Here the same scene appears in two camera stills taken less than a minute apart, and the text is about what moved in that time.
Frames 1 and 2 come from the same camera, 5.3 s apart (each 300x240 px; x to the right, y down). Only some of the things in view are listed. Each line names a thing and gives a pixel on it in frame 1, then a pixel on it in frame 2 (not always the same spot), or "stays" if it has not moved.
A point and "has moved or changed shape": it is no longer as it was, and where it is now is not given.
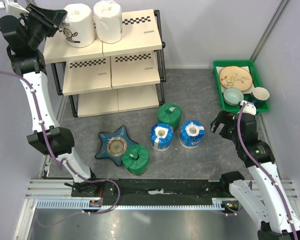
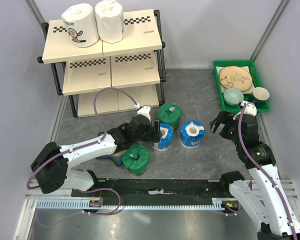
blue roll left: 161,135 stays
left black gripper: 51,20 → 155,135
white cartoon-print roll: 78,25 has moved or changed shape
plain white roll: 107,17 stays
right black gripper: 223,117 stays
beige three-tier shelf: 105,78 stays
